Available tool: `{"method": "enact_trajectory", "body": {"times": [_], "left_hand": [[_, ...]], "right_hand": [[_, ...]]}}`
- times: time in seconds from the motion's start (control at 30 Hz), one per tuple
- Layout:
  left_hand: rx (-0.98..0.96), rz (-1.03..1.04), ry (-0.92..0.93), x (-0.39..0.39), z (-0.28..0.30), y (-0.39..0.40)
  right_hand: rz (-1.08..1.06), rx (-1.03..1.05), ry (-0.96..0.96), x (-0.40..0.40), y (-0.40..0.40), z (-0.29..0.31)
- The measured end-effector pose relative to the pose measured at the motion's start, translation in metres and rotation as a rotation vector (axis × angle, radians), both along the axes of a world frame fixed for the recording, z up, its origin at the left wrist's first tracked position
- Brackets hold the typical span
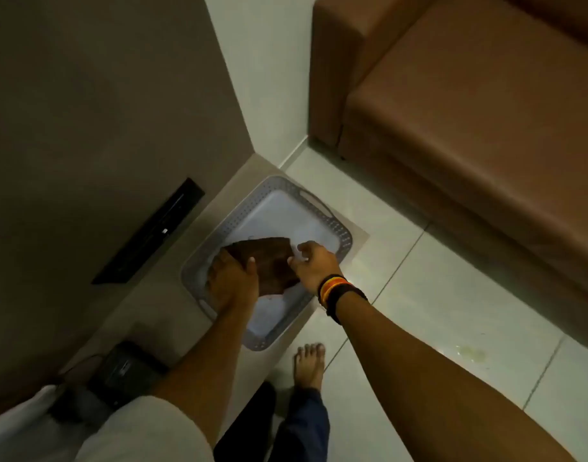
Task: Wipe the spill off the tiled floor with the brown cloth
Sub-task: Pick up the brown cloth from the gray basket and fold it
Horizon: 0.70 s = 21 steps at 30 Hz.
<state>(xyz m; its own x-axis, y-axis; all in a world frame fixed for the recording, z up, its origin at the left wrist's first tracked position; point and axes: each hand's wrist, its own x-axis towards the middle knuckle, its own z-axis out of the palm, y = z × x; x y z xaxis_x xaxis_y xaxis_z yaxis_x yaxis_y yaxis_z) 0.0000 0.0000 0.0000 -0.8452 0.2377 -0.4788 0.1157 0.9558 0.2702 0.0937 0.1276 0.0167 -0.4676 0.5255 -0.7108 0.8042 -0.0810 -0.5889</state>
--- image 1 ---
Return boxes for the black cable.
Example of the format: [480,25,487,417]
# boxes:
[57,353,108,381]

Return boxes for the brown cloth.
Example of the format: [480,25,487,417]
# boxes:
[225,237,302,298]

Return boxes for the black slim wall device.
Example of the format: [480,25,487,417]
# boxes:
[91,177,206,286]

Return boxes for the person's bare foot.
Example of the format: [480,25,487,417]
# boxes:
[293,343,327,391]

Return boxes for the black box device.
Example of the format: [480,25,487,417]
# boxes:
[88,340,170,410]

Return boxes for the brown leather sofa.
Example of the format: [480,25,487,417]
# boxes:
[309,0,588,348]

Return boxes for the black wristband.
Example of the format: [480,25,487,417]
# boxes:
[325,286,369,326]

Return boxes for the person's white shirt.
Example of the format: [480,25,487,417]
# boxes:
[0,385,216,462]

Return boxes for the orange red thread wristband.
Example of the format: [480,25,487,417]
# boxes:
[318,276,353,306]

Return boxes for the person's dark blue trousers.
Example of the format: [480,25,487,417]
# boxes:
[212,382,331,462]

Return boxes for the person's left hand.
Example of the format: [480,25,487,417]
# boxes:
[205,248,260,314]

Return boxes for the person's left forearm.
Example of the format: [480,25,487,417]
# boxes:
[149,294,257,449]

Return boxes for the person's right hand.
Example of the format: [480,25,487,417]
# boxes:
[287,240,343,297]

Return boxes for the person's right forearm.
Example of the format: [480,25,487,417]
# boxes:
[334,291,580,462]

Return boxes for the grey perforated plastic basket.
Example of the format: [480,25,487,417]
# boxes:
[180,175,355,352]

